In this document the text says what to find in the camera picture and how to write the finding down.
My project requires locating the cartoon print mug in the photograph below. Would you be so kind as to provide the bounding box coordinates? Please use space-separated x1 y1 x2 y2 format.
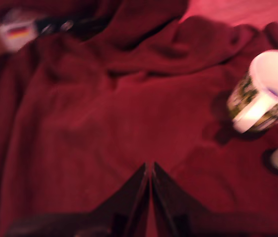
226 49 278 134

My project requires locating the dark red fleece cloth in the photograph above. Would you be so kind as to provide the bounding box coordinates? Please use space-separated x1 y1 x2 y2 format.
0 0 278 237

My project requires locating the dark box with flag print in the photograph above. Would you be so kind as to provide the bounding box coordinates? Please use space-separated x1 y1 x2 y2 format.
0 14 80 52

